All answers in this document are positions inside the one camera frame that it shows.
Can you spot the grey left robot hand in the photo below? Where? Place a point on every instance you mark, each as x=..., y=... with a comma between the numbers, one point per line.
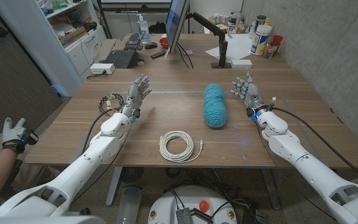
x=135, y=95

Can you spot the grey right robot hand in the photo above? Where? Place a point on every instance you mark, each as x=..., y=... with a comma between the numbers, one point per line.
x=252, y=95

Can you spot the person's white gloved hand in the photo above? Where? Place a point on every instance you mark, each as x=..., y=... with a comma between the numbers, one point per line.
x=11, y=132

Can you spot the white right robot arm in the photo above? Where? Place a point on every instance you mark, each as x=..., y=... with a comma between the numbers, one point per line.
x=306, y=165

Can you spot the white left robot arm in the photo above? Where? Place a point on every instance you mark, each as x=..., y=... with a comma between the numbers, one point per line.
x=82, y=161

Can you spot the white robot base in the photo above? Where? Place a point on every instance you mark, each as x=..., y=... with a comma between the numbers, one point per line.
x=191, y=199

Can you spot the teal yarn skein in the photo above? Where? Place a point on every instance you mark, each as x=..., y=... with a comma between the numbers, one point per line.
x=214, y=105

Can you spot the clear hand sanitizer bottle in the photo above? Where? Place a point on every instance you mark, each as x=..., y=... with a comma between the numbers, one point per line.
x=143, y=31

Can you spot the black glove tracker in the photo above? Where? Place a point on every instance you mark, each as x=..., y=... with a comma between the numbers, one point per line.
x=30, y=137

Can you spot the dark brown scalloped headband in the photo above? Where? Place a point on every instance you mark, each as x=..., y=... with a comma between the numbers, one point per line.
x=105, y=99

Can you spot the flat white box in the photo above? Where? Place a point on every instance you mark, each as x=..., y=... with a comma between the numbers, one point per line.
x=241, y=63

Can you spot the large black keyboard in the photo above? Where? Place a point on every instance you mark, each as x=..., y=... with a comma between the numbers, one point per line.
x=120, y=58

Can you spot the white power strip box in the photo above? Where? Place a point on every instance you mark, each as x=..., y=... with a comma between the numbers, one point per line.
x=102, y=68

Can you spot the black remote control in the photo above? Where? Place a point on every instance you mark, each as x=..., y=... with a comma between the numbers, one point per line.
x=158, y=54

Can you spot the clear glass jar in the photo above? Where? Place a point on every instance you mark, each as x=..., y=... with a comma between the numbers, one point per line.
x=270, y=49

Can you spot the white paper sheet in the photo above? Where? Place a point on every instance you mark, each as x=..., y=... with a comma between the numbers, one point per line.
x=238, y=46

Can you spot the black computer mouse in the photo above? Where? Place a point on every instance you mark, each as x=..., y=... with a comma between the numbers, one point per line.
x=150, y=45

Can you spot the small black keyboard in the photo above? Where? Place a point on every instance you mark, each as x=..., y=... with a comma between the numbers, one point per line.
x=133, y=40

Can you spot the beige cloth bag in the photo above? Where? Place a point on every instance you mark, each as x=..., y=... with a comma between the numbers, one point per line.
x=106, y=48

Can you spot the white wipes canister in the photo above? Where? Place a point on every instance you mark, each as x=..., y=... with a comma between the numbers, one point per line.
x=260, y=39

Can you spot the red bowl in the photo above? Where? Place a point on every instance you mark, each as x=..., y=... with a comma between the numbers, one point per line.
x=164, y=42

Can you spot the red cup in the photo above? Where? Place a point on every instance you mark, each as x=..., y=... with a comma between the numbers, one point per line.
x=277, y=40

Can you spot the pink sticky note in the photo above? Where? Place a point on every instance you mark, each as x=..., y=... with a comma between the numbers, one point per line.
x=188, y=52

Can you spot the black bag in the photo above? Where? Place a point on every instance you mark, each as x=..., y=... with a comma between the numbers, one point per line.
x=157, y=28

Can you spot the yellow bottle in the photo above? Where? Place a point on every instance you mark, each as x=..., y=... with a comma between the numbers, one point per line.
x=267, y=21

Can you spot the dark lidded canister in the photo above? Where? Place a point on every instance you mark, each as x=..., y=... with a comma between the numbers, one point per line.
x=259, y=20

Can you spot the computer monitor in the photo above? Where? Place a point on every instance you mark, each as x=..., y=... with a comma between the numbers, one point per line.
x=176, y=21

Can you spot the cardboard box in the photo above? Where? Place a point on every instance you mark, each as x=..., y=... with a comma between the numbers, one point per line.
x=71, y=35

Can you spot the white shelf cabinet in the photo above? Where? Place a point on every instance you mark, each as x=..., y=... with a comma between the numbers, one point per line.
x=36, y=46

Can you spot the grey slanted table leg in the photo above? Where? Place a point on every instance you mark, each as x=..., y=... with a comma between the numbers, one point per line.
x=270, y=188
x=113, y=186

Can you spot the red stop button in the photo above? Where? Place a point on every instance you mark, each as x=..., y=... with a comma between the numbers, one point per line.
x=204, y=205

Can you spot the grey ribbed metal block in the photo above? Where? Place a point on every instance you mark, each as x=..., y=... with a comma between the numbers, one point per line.
x=184, y=216

